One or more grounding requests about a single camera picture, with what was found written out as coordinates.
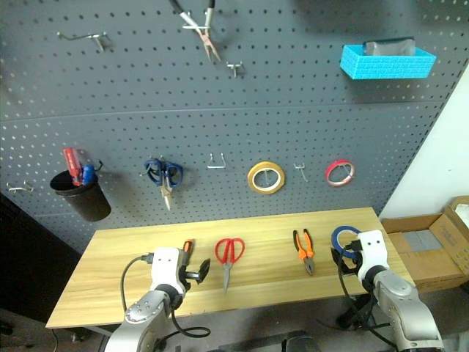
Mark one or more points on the long metal pegboard hook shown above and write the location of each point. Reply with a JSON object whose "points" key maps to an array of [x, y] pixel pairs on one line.
{"points": [[99, 42]]}

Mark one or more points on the orange black screwdriver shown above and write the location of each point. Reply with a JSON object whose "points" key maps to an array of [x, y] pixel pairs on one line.
{"points": [[188, 245]]}

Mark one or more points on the blue tape roll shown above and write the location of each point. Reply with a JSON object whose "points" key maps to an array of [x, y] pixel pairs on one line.
{"points": [[335, 236]]}

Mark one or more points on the blue plastic bin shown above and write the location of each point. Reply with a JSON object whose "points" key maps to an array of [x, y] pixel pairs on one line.
{"points": [[384, 67]]}

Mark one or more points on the metal loop pegboard hook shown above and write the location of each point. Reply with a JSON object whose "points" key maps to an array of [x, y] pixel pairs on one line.
{"points": [[215, 167]]}

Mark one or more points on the small cardboard box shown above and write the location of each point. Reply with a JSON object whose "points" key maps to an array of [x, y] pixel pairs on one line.
{"points": [[454, 234]]}

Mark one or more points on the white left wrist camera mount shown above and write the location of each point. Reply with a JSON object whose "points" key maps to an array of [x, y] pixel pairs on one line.
{"points": [[165, 267]]}

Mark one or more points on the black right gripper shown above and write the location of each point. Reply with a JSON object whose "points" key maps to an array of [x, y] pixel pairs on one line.
{"points": [[352, 264]]}

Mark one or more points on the black plastic cup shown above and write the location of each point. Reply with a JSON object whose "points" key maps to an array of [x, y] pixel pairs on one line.
{"points": [[88, 205]]}

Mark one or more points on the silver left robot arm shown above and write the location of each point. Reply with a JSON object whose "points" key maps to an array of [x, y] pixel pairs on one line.
{"points": [[143, 311]]}

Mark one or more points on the grey flat pad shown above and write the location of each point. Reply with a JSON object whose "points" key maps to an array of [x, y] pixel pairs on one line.
{"points": [[421, 242]]}

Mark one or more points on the grey metal table frame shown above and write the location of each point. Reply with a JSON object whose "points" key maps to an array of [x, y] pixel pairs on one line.
{"points": [[95, 330]]}

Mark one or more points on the grey perforated pegboard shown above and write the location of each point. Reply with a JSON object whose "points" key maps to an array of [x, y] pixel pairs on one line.
{"points": [[256, 121]]}

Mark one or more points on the large open cardboard box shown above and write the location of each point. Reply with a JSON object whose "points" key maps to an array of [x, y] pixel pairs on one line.
{"points": [[428, 267]]}

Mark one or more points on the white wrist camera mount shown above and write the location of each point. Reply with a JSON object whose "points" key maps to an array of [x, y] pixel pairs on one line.
{"points": [[373, 253], [165, 267]]}

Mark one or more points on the grey pouch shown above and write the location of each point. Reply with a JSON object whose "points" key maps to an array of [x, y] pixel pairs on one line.
{"points": [[388, 47]]}

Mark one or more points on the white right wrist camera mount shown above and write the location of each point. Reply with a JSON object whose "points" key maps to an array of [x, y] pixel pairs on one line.
{"points": [[373, 253]]}

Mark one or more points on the yellow tape roll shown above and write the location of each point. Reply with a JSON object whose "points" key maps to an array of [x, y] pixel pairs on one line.
{"points": [[253, 183]]}

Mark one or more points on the orange black pliers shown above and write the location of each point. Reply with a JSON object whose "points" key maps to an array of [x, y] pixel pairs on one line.
{"points": [[309, 265]]}

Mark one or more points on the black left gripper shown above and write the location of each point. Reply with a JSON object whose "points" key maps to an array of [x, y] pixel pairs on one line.
{"points": [[185, 276]]}

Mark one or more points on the red tape roll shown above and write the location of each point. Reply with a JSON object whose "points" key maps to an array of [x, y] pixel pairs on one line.
{"points": [[329, 176]]}

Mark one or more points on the black side panel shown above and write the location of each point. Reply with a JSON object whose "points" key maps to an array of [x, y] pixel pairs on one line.
{"points": [[29, 264]]}

